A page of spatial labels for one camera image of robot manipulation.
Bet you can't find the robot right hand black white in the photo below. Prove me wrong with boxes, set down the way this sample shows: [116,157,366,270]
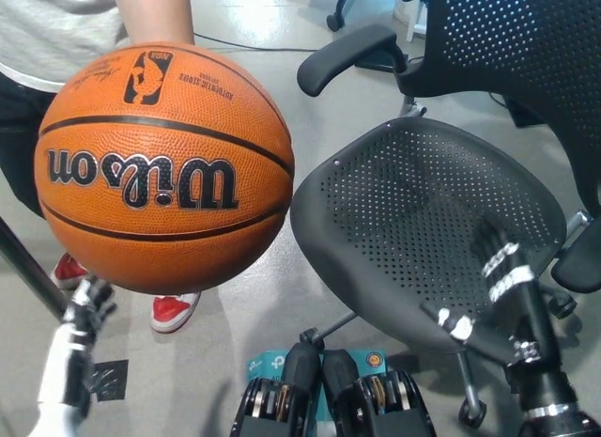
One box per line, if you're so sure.
[420,214,562,370]

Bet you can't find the person's left red white sneaker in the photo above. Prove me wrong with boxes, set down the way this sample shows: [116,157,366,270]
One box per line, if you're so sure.
[150,290,202,335]

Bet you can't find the thin black floor cable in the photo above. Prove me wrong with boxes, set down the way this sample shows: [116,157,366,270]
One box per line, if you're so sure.
[193,31,320,53]

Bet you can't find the person's red white sneaker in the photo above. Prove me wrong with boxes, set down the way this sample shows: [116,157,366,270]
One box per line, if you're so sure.
[50,252,90,290]
[150,290,202,335]

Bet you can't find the orange Wilson basketball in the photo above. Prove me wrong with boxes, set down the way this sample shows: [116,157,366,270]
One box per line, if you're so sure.
[33,40,296,296]

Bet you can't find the teal cardboard box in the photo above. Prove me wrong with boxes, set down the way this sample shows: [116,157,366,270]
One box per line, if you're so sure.
[247,347,387,424]

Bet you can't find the black perforated office chair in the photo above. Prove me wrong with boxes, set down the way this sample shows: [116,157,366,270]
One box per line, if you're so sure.
[289,0,601,429]

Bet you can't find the office chair base with caster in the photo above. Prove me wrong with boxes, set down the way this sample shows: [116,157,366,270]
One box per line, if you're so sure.
[326,0,356,33]

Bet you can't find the black slanted pole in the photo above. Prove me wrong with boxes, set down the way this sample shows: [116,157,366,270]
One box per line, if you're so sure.
[0,215,69,323]

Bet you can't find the white furniture leg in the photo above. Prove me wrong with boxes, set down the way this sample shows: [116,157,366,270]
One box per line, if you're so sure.
[393,0,429,43]

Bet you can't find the black tape patch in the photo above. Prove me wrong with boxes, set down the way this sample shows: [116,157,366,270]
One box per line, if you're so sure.
[88,359,131,403]

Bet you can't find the person in grey shirt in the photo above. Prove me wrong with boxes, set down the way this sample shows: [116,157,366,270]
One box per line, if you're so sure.
[0,0,132,220]

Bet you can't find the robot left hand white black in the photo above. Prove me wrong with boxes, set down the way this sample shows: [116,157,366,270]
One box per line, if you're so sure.
[37,275,117,411]

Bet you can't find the person's right red white sneaker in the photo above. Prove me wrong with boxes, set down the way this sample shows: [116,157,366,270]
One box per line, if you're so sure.
[50,252,90,290]

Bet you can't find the robot left leg black block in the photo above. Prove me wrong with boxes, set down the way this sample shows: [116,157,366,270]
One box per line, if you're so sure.
[229,340,323,437]

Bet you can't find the dark flat floor plate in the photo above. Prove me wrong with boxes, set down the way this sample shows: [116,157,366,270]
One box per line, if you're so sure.
[355,46,408,74]

